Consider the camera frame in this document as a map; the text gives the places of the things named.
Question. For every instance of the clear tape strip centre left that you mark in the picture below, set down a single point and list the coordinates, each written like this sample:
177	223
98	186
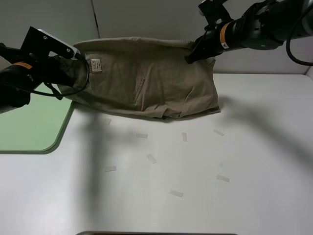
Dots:
140	135

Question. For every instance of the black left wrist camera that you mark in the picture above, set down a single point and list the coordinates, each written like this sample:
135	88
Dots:
41	43

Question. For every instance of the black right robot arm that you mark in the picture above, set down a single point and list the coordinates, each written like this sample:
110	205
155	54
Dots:
265	25

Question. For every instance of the clear tape strip bottom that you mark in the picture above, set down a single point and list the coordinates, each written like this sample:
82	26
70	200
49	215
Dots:
176	193

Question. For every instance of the clear tape strip lower left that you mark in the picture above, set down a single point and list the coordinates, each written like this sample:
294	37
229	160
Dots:
110	168

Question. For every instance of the clear tape strip middle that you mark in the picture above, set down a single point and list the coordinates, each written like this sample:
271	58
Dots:
151	158

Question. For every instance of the khaki shorts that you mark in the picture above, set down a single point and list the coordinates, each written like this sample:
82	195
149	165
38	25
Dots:
141	77

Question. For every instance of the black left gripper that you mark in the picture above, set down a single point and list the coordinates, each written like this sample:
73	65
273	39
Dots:
41	69

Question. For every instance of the green plastic tray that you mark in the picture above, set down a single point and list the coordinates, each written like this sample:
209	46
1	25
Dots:
36	128

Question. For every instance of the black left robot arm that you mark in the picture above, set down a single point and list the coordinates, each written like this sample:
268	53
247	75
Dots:
15	91

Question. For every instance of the clear tape strip upper right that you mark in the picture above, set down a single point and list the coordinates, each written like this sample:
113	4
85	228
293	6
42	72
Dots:
218	132

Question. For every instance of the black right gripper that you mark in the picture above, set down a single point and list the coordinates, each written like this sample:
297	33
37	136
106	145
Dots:
209	44

